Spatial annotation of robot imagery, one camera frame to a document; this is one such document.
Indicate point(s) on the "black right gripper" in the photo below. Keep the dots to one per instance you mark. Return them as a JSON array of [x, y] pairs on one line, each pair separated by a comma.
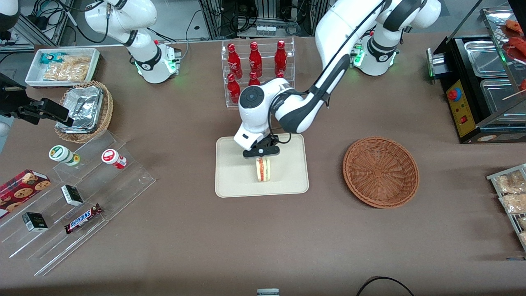
[[11, 103]]

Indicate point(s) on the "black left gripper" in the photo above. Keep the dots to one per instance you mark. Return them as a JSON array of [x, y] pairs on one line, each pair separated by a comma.
[[267, 142]]

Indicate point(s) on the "triangular sandwich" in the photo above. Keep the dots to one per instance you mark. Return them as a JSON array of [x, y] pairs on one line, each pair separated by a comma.
[[263, 172]]

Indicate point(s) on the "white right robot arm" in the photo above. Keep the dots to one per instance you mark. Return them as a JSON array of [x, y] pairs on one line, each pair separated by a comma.
[[144, 45]]

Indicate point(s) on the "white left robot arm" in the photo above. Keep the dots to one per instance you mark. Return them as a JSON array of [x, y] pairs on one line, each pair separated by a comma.
[[333, 33]]

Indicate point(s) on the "beige plastic tray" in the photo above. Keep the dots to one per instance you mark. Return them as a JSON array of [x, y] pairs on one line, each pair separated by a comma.
[[287, 176]]

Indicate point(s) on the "white rectangular snack tray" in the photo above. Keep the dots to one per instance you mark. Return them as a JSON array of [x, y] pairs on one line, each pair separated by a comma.
[[33, 76]]

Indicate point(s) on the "light wicker basket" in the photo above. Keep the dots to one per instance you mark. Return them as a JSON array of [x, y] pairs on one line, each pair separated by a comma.
[[106, 111]]

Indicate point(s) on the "brown wicker basket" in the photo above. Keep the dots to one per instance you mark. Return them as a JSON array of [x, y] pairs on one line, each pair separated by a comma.
[[380, 172]]

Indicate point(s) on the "aluminium foil container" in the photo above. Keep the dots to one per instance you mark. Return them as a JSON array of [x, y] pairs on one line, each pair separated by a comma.
[[84, 107]]

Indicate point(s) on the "green lid white cup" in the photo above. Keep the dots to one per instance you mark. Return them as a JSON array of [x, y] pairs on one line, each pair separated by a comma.
[[61, 154]]

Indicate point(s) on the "clear bag of crackers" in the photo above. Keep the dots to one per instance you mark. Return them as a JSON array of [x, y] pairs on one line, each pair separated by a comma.
[[77, 61], [65, 73]]

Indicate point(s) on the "teal snack packet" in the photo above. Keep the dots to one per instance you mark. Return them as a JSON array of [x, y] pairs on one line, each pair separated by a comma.
[[51, 57]]

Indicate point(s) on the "red cookie box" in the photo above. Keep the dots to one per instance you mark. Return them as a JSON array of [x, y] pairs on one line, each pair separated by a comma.
[[20, 191]]

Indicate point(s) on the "red lid white cup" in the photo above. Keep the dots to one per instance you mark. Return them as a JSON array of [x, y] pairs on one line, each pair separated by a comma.
[[113, 158]]

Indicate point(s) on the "clear acrylic bottle rack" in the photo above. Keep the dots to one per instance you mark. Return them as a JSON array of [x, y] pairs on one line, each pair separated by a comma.
[[225, 82]]

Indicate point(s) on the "small black box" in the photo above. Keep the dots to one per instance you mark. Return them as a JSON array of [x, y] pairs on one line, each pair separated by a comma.
[[35, 222], [72, 195]]

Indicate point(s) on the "clear acrylic stepped shelf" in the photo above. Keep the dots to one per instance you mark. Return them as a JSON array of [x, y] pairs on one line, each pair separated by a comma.
[[123, 187]]

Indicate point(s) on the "Snickers chocolate bar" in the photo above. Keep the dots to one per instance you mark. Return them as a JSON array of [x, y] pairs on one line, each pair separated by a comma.
[[82, 219]]

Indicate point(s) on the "white power strip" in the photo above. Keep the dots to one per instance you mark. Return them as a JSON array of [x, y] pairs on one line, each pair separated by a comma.
[[265, 30]]

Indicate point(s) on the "small grey device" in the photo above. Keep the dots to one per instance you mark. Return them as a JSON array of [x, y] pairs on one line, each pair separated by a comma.
[[268, 292]]

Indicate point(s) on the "black hot food display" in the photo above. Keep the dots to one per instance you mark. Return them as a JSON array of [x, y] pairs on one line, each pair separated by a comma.
[[464, 111]]

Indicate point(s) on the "clear bag of pastry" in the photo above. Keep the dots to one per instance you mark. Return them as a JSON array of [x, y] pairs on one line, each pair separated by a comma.
[[511, 183], [515, 203], [523, 238], [522, 223]]

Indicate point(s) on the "wooden skewer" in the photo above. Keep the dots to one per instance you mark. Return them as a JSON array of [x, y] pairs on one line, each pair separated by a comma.
[[513, 95]]

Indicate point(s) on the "orange sausage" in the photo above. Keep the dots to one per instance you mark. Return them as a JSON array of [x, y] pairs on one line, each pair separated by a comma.
[[514, 26], [518, 44]]

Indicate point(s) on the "aluminium frame rack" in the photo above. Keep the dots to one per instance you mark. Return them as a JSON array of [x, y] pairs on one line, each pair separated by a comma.
[[267, 10]]

